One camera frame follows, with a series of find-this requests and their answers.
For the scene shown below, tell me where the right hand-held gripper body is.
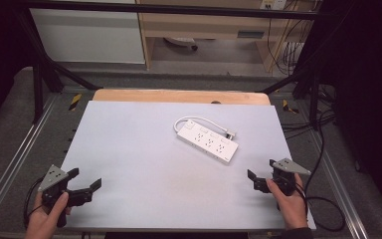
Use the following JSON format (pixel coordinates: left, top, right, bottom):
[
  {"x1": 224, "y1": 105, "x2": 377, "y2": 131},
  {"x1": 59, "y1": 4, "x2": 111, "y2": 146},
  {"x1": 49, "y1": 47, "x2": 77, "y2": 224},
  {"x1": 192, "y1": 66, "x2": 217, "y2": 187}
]
[{"x1": 253, "y1": 157, "x2": 312, "y2": 197}]

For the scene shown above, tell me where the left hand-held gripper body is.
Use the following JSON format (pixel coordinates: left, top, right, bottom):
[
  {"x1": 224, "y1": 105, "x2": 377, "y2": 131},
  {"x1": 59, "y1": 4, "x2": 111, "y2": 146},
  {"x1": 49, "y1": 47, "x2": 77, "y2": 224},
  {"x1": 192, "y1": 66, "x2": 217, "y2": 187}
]
[{"x1": 38, "y1": 164, "x2": 95, "y2": 229}]

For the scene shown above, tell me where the person's right hand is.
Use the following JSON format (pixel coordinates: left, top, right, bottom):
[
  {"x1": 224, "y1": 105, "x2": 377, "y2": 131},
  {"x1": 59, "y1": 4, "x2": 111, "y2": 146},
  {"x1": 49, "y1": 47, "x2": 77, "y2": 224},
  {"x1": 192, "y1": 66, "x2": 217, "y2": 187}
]
[{"x1": 265, "y1": 173, "x2": 309, "y2": 231}]

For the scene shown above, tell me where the person's left hand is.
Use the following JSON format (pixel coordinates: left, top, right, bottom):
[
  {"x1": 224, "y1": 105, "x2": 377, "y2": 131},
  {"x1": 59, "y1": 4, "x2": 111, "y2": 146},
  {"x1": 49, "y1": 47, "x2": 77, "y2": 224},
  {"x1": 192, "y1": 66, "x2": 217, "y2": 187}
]
[{"x1": 24, "y1": 191, "x2": 72, "y2": 239}]

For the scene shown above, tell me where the white power strip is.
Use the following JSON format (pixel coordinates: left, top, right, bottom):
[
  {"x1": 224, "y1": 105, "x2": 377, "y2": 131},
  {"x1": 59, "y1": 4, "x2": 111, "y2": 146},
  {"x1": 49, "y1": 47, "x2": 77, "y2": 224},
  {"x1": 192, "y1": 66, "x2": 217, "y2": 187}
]
[{"x1": 176, "y1": 119, "x2": 240, "y2": 165}]

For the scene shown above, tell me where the black yellow warning tape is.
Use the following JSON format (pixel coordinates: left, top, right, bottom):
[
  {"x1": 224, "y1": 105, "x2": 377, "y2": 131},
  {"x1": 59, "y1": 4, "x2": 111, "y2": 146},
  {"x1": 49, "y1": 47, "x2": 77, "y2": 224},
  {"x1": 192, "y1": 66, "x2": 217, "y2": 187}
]
[
  {"x1": 68, "y1": 93, "x2": 83, "y2": 112},
  {"x1": 282, "y1": 99, "x2": 299, "y2": 115}
]

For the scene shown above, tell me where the wooden table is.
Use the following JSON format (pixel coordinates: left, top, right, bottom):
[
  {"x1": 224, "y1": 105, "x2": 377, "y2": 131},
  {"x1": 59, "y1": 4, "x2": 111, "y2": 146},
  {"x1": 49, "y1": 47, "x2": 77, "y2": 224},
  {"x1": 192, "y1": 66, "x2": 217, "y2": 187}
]
[{"x1": 92, "y1": 88, "x2": 272, "y2": 107}]

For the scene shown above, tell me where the black curtain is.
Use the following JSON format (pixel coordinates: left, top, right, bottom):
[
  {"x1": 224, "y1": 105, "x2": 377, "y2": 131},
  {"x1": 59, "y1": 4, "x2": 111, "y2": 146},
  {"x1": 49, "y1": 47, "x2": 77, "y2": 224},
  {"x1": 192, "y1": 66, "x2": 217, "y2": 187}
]
[
  {"x1": 0, "y1": 0, "x2": 38, "y2": 135},
  {"x1": 306, "y1": 0, "x2": 382, "y2": 217}
]

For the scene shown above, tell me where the white cabinet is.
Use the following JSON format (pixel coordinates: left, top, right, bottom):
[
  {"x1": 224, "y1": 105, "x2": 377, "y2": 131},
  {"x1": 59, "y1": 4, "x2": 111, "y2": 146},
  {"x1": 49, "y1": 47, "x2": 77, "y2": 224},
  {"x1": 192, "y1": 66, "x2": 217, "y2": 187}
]
[{"x1": 29, "y1": 0, "x2": 146, "y2": 65}]

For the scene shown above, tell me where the white chair base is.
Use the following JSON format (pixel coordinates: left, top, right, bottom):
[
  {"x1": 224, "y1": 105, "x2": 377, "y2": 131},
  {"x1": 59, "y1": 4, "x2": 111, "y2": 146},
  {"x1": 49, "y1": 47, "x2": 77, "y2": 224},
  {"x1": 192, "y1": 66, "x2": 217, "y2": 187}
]
[{"x1": 163, "y1": 36, "x2": 199, "y2": 52}]

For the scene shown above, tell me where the light wooden desk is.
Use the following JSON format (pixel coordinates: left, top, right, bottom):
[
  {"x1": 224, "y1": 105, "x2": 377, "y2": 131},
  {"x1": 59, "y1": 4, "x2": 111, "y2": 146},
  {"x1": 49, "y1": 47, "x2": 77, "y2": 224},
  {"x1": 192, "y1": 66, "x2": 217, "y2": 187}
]
[{"x1": 135, "y1": 0, "x2": 316, "y2": 73}]

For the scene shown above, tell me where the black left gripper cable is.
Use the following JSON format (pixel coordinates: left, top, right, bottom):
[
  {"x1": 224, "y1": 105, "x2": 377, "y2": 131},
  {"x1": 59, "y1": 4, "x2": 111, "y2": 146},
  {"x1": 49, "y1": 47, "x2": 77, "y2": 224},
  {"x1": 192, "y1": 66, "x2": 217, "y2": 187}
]
[{"x1": 22, "y1": 178, "x2": 45, "y2": 230}]

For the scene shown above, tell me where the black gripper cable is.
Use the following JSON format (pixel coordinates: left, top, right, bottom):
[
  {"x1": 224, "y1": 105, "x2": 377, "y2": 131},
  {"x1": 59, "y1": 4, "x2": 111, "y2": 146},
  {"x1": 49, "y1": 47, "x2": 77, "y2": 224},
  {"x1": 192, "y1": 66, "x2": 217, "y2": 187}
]
[
  {"x1": 22, "y1": 178, "x2": 45, "y2": 230},
  {"x1": 297, "y1": 109, "x2": 346, "y2": 233}
]

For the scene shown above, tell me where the aluminium rail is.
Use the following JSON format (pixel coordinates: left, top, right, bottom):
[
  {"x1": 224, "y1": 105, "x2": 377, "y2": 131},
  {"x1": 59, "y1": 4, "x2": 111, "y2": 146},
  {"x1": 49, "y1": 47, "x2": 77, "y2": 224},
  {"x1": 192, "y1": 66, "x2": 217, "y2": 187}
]
[
  {"x1": 0, "y1": 95, "x2": 58, "y2": 227},
  {"x1": 310, "y1": 130, "x2": 370, "y2": 239}
]

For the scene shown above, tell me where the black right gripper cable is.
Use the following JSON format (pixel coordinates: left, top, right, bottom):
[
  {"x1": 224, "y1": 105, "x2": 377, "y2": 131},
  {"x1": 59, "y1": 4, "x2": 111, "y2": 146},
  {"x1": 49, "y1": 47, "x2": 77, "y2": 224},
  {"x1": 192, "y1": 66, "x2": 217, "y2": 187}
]
[{"x1": 297, "y1": 109, "x2": 346, "y2": 233}]

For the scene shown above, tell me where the white power strip cable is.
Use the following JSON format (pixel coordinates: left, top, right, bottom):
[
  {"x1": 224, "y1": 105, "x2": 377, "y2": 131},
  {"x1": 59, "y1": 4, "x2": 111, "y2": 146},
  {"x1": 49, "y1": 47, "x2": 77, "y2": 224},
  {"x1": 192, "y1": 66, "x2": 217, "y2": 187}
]
[{"x1": 173, "y1": 116, "x2": 238, "y2": 140}]

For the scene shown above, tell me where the bundle of black cables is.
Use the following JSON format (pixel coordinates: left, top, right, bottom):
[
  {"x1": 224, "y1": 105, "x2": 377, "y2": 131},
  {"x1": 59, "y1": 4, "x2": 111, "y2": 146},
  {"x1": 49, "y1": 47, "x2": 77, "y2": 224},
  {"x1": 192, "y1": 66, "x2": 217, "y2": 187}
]
[{"x1": 267, "y1": 0, "x2": 314, "y2": 77}]

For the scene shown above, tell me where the white wall socket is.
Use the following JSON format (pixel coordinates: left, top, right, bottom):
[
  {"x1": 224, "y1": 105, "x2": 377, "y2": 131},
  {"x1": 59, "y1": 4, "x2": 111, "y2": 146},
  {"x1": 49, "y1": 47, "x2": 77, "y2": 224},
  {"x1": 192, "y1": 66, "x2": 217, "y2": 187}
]
[{"x1": 260, "y1": 0, "x2": 287, "y2": 11}]

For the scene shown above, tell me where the black metal frame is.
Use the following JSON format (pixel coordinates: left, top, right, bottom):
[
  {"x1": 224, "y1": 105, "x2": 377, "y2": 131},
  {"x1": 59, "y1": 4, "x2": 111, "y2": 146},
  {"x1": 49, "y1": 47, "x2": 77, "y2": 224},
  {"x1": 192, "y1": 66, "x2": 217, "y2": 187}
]
[{"x1": 15, "y1": 0, "x2": 326, "y2": 131}]

